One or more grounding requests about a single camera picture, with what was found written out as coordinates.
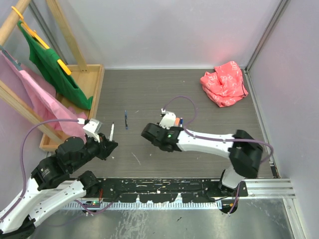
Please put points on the orange highlighter cap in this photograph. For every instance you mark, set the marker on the orange highlighter cap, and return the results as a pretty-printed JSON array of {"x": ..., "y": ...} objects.
[{"x": 177, "y": 122}]

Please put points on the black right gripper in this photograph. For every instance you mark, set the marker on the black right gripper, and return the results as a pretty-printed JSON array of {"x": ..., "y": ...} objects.
[{"x": 160, "y": 127}]

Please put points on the dark blue pen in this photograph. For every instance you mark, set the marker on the dark blue pen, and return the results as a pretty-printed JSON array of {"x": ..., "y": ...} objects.
[{"x": 126, "y": 120}]

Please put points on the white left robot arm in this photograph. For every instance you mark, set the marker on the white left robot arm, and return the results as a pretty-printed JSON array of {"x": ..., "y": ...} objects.
[{"x": 39, "y": 200}]

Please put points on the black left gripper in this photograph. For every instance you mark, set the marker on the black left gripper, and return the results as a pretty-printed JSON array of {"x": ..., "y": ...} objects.
[{"x": 106, "y": 146}]

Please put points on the coral patterned cloth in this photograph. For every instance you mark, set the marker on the coral patterned cloth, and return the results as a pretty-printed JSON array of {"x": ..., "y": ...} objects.
[{"x": 224, "y": 86}]

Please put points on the aluminium frame post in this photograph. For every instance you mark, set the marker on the aluminium frame post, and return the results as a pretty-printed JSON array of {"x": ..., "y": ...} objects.
[{"x": 280, "y": 9}]

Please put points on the green cloth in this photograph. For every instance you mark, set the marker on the green cloth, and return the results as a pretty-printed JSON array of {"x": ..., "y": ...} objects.
[{"x": 46, "y": 62}]

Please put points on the grey slotted cable duct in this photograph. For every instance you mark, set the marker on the grey slotted cable duct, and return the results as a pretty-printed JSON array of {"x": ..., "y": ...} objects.
[{"x": 177, "y": 205}]

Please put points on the wooden rack base tray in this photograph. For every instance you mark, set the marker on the wooden rack base tray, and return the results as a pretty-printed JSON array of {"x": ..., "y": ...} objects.
[{"x": 89, "y": 82}]

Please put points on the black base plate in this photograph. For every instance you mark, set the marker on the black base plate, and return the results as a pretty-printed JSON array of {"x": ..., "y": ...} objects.
[{"x": 129, "y": 190}]

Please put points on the wooden rack frame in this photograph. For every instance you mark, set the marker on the wooden rack frame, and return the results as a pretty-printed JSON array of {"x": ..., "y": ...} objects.
[{"x": 58, "y": 129}]

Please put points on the blue-grey clothes hanger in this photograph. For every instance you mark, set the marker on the blue-grey clothes hanger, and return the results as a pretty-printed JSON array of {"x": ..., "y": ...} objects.
[{"x": 16, "y": 64}]

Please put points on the yellow clothes hanger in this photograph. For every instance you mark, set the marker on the yellow clothes hanger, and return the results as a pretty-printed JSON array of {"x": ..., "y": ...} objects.
[{"x": 34, "y": 35}]

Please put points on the white marker with green end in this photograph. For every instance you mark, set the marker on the white marker with green end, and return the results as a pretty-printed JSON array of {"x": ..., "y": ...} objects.
[{"x": 112, "y": 132}]

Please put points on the pink cloth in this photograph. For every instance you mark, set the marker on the pink cloth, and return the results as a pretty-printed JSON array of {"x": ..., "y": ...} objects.
[{"x": 40, "y": 95}]

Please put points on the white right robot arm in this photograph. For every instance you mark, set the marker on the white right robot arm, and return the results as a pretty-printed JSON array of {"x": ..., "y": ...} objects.
[{"x": 243, "y": 152}]

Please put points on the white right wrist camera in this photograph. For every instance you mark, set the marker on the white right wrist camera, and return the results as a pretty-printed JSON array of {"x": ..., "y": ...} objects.
[{"x": 168, "y": 119}]

